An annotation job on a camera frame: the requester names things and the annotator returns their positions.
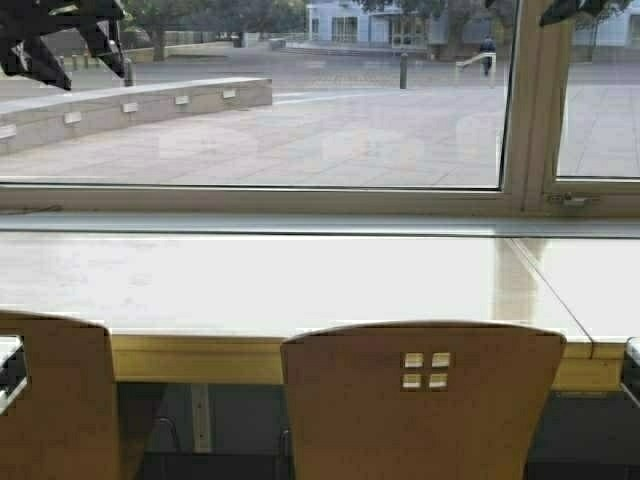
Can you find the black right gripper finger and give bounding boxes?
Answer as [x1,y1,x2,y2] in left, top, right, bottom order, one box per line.
[82,14,126,79]

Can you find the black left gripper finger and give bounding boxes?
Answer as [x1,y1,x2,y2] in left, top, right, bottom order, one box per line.
[1,29,72,91]

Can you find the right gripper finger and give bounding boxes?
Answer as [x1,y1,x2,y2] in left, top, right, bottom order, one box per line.
[538,0,632,26]

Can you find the plywood chair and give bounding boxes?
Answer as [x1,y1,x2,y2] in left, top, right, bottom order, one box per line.
[1,310,123,479]
[280,321,567,479]

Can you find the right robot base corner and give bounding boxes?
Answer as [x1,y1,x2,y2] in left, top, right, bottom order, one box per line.
[620,337,640,407]

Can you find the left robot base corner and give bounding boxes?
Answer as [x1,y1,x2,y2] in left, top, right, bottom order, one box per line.
[0,335,28,415]

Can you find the outdoor black bollard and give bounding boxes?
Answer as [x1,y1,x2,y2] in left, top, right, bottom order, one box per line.
[399,52,408,89]

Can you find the long wooden window counter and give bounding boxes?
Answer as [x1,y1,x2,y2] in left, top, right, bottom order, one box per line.
[1,214,639,392]

